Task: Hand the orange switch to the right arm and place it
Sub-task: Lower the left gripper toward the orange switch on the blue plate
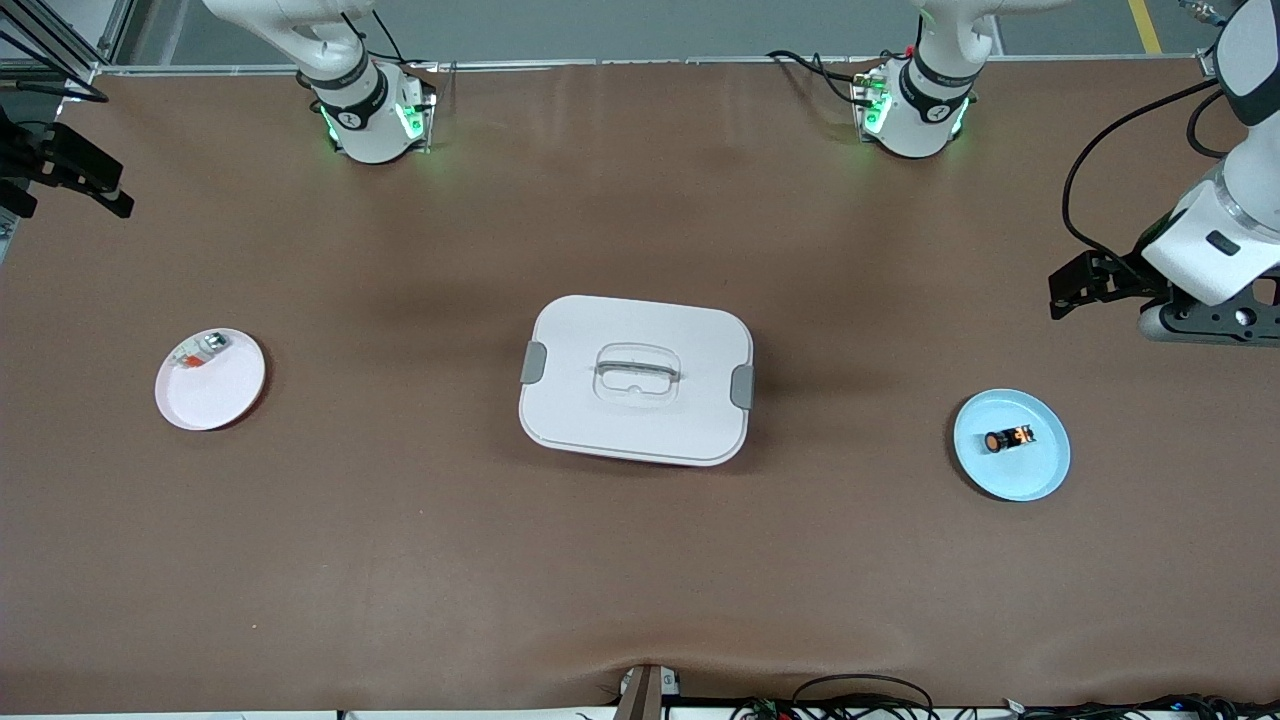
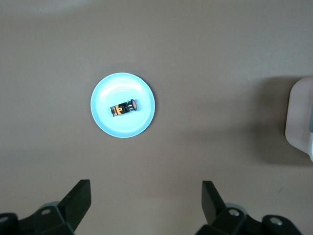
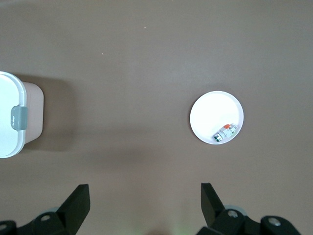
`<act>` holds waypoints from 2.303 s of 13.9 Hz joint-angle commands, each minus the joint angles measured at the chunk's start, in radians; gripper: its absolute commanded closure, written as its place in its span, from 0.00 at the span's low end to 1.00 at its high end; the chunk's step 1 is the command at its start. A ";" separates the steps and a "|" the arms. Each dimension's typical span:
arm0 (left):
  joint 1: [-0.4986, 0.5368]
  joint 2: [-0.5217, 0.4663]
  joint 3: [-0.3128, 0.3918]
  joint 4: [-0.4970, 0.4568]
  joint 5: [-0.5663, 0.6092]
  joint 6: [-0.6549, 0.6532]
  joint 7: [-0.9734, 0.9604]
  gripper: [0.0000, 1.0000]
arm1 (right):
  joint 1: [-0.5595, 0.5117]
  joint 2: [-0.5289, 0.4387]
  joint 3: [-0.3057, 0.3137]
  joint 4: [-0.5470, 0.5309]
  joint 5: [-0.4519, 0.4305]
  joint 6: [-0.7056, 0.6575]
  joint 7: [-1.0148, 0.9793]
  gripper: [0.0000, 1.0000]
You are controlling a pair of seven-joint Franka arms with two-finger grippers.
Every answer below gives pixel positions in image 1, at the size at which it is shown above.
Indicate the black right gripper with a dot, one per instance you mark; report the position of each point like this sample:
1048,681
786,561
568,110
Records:
30,158

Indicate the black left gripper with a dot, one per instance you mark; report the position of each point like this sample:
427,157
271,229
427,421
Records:
1122,281

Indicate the orange black push switch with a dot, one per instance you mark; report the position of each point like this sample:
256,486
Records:
1008,439

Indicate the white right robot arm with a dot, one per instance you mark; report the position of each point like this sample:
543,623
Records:
365,115

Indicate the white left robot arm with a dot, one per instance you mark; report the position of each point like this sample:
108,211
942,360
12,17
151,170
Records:
920,110

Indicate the light blue round plate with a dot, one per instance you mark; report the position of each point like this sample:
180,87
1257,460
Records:
1010,470

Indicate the pink round plate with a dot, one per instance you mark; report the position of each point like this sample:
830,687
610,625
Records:
215,395

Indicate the grey box latch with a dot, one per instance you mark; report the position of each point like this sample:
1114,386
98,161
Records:
533,362
742,387

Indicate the white lidded storage box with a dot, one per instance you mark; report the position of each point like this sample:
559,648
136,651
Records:
640,430

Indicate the brown table mat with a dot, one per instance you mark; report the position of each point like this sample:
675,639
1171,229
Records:
640,560

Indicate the aluminium frame profile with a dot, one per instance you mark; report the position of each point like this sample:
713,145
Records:
1210,65
118,25

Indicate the red silver small switch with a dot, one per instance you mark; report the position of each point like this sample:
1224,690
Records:
200,352

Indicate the brown bracket post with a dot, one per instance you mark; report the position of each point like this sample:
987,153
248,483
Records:
640,695

